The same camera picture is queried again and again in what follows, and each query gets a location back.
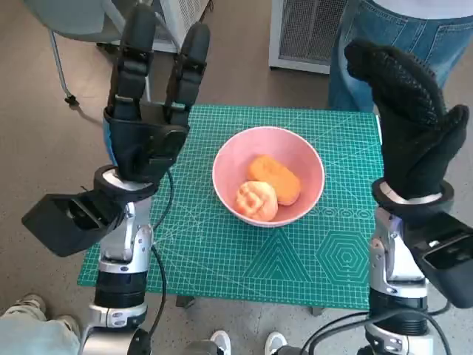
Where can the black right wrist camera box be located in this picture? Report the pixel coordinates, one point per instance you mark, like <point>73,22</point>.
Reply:
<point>451,266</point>

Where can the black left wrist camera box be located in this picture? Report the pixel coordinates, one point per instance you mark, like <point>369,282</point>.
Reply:
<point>66,225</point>

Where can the oblong orange toy bread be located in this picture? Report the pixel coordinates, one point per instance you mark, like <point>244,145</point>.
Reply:
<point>273,174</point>

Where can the bare black left hand, blue tape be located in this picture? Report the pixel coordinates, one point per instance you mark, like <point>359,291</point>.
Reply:
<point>140,144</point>

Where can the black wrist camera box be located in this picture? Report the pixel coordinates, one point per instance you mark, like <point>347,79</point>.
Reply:
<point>66,225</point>
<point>451,266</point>

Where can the black knitted gloved right hand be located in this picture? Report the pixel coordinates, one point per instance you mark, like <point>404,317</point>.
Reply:
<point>410,133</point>

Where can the thin white pole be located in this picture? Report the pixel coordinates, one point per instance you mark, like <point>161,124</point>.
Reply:
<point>148,88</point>

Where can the pink bowl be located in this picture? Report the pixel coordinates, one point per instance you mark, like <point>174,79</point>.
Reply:
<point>229,166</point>

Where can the white wheeled cabinet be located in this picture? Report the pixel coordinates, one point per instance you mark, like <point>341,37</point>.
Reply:
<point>170,22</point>

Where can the grey chair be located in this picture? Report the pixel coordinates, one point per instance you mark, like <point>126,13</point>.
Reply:
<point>74,18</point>

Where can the round toy bread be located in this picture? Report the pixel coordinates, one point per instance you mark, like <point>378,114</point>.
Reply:
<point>256,201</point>

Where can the green cutting mat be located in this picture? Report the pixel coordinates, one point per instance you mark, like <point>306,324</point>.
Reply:
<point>207,259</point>

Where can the person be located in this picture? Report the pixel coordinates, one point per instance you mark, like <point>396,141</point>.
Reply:
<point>33,336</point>
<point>351,92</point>

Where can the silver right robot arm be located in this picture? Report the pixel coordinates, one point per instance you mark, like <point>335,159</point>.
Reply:
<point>395,296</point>

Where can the white unit with grille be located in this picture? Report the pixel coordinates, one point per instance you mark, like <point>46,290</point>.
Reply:
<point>303,37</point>

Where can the grey table leg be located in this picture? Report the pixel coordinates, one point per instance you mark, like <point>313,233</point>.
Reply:
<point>184,301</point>
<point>316,311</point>

